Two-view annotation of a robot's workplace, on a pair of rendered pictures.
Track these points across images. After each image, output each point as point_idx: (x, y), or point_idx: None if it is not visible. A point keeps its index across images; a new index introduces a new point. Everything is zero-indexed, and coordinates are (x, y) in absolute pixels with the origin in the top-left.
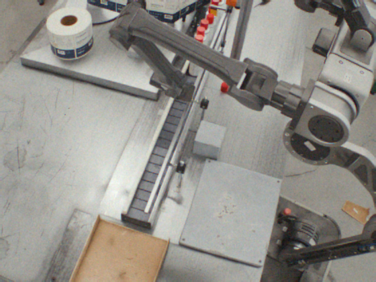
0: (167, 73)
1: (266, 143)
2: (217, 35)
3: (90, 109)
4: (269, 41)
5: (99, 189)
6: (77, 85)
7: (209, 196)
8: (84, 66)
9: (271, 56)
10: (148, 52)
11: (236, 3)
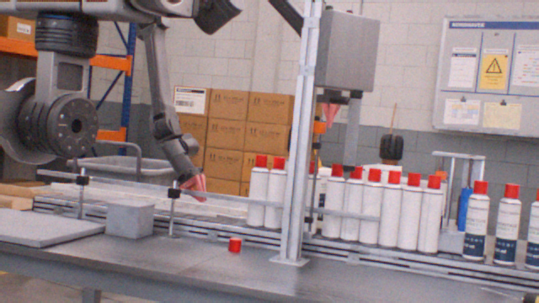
0: (152, 92)
1: (117, 252)
2: (316, 209)
3: (207, 215)
4: (374, 288)
5: None
6: None
7: (50, 219)
8: None
9: (329, 283)
10: (146, 51)
11: None
